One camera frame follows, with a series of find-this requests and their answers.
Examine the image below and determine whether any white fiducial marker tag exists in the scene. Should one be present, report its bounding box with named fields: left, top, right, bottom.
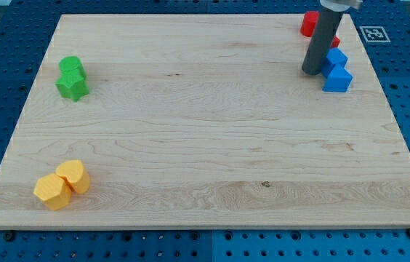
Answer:
left=360, top=25, right=390, bottom=43

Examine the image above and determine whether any green star block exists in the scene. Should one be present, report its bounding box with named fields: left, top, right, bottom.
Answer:
left=55, top=72, right=89, bottom=102

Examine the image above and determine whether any yellow hexagon block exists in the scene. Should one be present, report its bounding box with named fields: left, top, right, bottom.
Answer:
left=33, top=173, right=72, bottom=210

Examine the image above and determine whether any blue cube block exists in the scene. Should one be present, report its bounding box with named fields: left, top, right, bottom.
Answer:
left=321, top=47, right=348, bottom=77

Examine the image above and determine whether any wooden board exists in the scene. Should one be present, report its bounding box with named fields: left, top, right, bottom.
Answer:
left=0, top=14, right=410, bottom=231

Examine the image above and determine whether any small red block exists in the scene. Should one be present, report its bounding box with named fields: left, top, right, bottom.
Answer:
left=331, top=36, right=340, bottom=48

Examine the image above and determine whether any yellow heart block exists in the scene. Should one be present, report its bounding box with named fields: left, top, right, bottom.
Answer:
left=56, top=159, right=91, bottom=194

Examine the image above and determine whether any red cylinder block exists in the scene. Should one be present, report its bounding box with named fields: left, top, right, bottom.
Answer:
left=300, top=11, right=319, bottom=37

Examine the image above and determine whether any blue triangular block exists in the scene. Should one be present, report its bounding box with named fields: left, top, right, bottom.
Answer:
left=321, top=65, right=353, bottom=92

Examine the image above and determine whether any black bolt left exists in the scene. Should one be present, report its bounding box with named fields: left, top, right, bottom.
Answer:
left=3, top=231, right=16, bottom=242

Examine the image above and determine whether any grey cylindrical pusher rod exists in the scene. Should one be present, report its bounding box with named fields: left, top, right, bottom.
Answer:
left=302, top=7, right=343, bottom=76

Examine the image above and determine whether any green cylinder block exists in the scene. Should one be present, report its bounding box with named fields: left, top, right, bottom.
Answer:
left=58, top=56, right=87, bottom=78

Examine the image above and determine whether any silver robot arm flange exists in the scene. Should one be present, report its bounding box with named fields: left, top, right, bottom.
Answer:
left=320, top=0, right=363, bottom=12

